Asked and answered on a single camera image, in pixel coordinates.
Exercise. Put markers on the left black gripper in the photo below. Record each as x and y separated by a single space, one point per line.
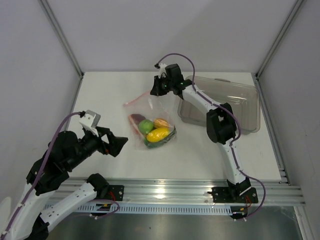
115 144

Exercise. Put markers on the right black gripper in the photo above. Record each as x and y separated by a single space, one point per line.
157 90

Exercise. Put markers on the clear zip top bag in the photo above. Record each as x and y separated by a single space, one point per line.
150 107

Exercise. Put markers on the red meat slice toy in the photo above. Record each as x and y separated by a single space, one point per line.
134 120

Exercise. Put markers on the yellow lemon toy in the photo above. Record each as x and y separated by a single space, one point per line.
161 123

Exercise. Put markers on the green guava toy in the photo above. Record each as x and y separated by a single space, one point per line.
146 126

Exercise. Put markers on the green onion toy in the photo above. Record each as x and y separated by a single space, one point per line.
153 145

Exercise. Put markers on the yellow mango toy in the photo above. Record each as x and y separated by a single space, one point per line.
157 134

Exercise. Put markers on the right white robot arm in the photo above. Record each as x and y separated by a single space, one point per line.
221 124

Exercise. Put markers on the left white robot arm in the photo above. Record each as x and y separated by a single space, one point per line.
30 220

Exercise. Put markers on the clear plastic tray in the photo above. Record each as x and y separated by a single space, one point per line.
244 100

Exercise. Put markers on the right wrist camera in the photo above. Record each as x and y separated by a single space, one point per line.
161 67

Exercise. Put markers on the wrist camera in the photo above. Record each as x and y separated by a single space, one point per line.
161 67
89 121

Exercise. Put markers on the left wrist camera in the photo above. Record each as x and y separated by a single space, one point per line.
89 121

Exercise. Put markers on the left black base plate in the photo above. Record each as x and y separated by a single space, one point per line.
114 193

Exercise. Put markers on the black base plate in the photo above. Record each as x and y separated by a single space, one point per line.
114 193
223 195

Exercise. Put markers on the white slotted cable duct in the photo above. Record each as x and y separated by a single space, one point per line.
174 209

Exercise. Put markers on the aluminium mounting rail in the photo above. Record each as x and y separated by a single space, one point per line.
195 192

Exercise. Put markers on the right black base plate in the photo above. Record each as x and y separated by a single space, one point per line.
223 195

